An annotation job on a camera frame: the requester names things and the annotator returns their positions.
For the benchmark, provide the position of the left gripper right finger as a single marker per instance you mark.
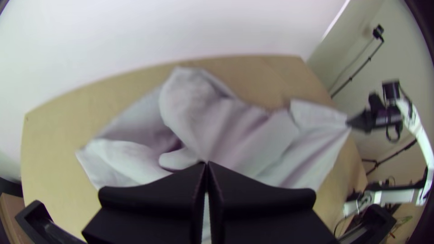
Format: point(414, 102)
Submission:
point(257, 213)

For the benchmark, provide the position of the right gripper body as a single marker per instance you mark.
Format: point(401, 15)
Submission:
point(376, 117)

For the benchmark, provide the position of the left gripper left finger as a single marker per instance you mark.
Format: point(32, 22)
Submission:
point(162, 210)

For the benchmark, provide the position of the grey t-shirt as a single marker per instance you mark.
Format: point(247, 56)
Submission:
point(220, 128)

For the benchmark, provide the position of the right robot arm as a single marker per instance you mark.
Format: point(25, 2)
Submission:
point(418, 128)

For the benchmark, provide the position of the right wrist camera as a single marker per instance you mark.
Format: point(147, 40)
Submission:
point(391, 90)

